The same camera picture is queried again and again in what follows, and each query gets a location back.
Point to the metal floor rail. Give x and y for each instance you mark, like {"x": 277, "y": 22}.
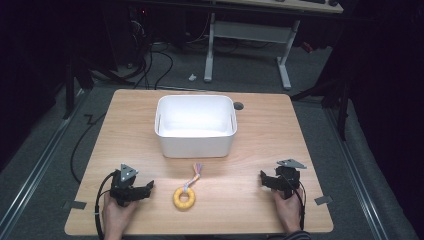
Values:
{"x": 36, "y": 166}
{"x": 356, "y": 180}

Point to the black computer tower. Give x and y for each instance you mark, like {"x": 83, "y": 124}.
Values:
{"x": 138, "y": 30}

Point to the person's left hand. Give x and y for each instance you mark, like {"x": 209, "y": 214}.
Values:
{"x": 115, "y": 215}

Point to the person's right hand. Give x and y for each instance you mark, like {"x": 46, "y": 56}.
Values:
{"x": 289, "y": 211}

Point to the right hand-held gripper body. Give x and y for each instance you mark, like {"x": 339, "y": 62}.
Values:
{"x": 288, "y": 178}

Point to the white-legged wooden desk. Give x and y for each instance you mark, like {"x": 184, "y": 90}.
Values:
{"x": 253, "y": 31}

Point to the white paper scrap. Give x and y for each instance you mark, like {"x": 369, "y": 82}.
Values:
{"x": 192, "y": 77}

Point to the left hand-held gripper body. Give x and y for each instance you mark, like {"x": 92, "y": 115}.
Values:
{"x": 124, "y": 186}

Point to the white plastic bin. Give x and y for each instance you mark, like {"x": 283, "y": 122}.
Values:
{"x": 196, "y": 125}

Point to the black metal stand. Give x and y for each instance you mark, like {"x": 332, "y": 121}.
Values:
{"x": 336, "y": 96}
{"x": 75, "y": 86}

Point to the grey tape piece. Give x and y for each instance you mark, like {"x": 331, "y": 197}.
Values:
{"x": 323, "y": 200}
{"x": 77, "y": 204}

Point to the grey table grommet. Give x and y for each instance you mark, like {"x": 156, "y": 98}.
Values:
{"x": 238, "y": 106}

